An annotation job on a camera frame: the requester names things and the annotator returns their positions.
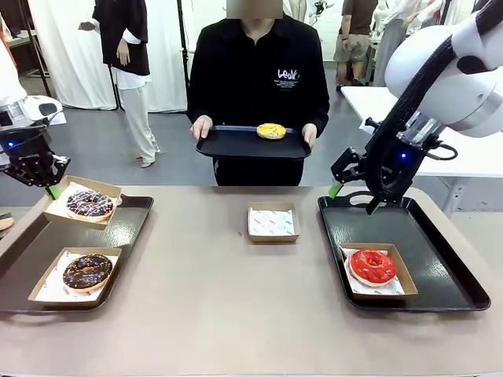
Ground bystander in khaki shorts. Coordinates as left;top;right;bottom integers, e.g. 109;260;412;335
332;0;379;88

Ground black braided cable sleeve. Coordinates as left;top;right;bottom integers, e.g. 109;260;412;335
363;9;479;197

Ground white curtain backdrop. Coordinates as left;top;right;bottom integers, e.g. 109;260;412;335
25;0;189;115

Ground purple white-striped donut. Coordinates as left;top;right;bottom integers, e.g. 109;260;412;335
65;190;116;221

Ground dark serving tray with handles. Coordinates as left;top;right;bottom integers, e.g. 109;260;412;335
317;192;492;313
0;195;155;315

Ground white table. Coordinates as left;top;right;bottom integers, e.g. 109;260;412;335
340;85;503;178

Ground brown cardboard food box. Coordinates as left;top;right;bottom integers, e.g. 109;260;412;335
338;242;418;302
28;247;123;308
247;202;302;243
42;175;123;231

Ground black stand pole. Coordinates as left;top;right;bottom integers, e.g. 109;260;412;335
176;0;189;54

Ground figure in grey trousers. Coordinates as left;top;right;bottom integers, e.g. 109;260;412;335
373;0;417;88

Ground yellow glazed donut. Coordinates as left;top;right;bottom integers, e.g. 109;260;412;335
256;123;287;141

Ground mannequin black top white trousers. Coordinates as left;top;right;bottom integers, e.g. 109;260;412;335
77;0;162;169

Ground person's right hand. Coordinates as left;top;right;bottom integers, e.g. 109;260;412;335
190;114;215;141

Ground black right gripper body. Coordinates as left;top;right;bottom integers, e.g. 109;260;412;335
376;143;425;203

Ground person in black shirt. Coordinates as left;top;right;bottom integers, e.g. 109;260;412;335
186;0;331;188

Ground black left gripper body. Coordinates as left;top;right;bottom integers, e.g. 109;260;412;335
0;126;52;162

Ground dark clothes rack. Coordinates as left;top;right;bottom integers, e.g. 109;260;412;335
7;0;60;107

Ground person's right forearm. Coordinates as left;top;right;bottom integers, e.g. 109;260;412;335
186;82;215;119

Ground person's left hand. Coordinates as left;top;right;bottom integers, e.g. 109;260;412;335
301;123;318;148

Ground red glazed donut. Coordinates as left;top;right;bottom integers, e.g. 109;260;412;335
348;248;398;287

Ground chocolate sprinkled donut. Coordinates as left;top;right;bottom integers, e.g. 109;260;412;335
62;254;114;292

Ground thin black cable loop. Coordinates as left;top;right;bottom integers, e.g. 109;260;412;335
426;141;459;161

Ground person's left forearm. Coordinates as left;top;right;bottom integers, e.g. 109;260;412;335
306;86;331;126

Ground black serving tray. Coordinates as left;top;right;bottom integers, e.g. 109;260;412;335
195;124;312;160

